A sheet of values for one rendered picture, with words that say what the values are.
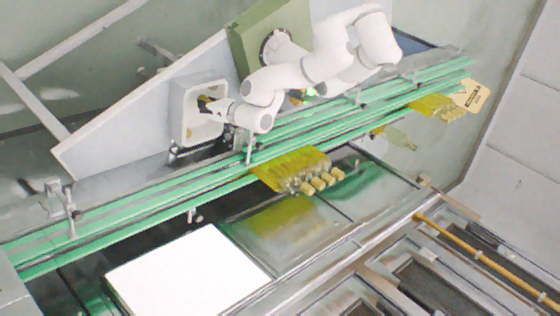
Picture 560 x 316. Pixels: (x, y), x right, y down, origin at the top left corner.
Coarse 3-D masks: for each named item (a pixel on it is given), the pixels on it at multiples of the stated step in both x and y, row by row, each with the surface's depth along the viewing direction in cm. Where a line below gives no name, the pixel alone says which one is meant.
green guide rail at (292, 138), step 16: (432, 80) 261; (448, 80) 264; (384, 96) 232; (400, 96) 236; (352, 112) 214; (368, 112) 216; (304, 128) 194; (320, 128) 196; (336, 128) 200; (272, 144) 181; (288, 144) 182; (256, 160) 171
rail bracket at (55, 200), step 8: (56, 176) 129; (48, 184) 127; (56, 184) 128; (48, 192) 128; (56, 192) 126; (40, 200) 136; (48, 200) 130; (56, 200) 132; (64, 200) 124; (48, 208) 132; (56, 208) 133; (64, 208) 123; (72, 208) 122; (72, 216) 120; (80, 216) 121; (72, 224) 127; (72, 232) 128
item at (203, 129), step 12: (204, 84) 152; (216, 84) 155; (192, 96) 160; (216, 96) 164; (192, 108) 163; (192, 120) 166; (204, 120) 170; (192, 132) 166; (204, 132) 168; (216, 132) 169; (192, 144) 162
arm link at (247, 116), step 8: (280, 96) 138; (240, 104) 142; (248, 104) 141; (272, 104) 138; (280, 104) 139; (240, 112) 140; (248, 112) 138; (256, 112) 136; (264, 112) 136; (272, 112) 139; (240, 120) 140; (248, 120) 137; (256, 120) 135; (264, 120) 137; (272, 120) 139; (248, 128) 140; (256, 128) 136; (264, 128) 137
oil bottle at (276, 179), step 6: (264, 162) 176; (252, 168) 177; (258, 168) 175; (264, 168) 173; (270, 168) 174; (276, 168) 174; (258, 174) 176; (264, 174) 173; (270, 174) 171; (276, 174) 171; (282, 174) 172; (264, 180) 174; (270, 180) 172; (276, 180) 169; (282, 180) 169; (288, 180) 170; (270, 186) 173; (276, 186) 170; (282, 186) 169
